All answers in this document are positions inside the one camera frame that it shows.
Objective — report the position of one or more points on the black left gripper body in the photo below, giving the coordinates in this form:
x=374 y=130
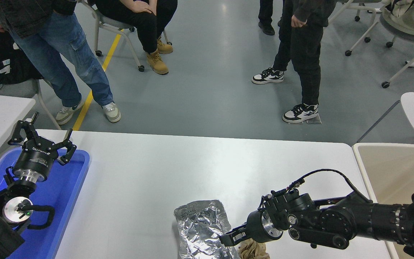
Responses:
x=34 y=158

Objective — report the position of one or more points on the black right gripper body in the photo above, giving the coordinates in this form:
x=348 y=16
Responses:
x=254 y=226

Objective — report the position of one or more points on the tan paper ball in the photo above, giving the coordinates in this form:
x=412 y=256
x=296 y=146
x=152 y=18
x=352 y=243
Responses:
x=252 y=252

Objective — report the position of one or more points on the silver foil tray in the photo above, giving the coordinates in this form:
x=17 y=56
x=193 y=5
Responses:
x=199 y=230

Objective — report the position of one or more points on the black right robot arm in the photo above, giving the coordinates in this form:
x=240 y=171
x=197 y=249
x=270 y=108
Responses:
x=336 y=221

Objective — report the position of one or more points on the blue plastic tray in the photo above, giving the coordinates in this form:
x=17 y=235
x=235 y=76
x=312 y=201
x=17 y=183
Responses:
x=63 y=201

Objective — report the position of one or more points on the black jacket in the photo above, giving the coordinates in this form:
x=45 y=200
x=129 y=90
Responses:
x=13 y=68

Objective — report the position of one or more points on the person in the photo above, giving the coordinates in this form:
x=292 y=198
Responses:
x=266 y=14
x=146 y=25
x=307 y=54
x=67 y=54

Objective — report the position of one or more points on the metal floor plate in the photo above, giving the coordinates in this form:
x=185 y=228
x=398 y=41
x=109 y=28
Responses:
x=318 y=120

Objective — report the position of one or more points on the large pale bin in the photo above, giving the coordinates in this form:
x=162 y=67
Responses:
x=390 y=169

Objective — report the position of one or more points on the cream jacket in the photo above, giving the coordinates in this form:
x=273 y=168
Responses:
x=412 y=14

